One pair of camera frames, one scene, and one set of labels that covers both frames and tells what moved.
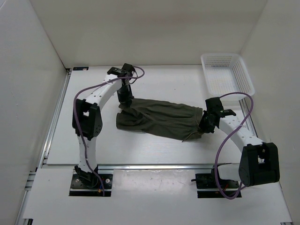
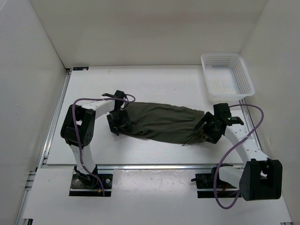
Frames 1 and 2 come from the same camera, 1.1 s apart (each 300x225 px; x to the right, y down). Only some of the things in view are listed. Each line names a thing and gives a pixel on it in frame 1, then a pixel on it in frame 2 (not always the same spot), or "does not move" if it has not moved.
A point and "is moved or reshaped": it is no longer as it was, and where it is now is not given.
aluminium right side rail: (245, 110) does not move
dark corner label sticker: (80, 68) does not move
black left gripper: (126, 99) -> (125, 121)
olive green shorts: (179, 122) is moved or reshaped
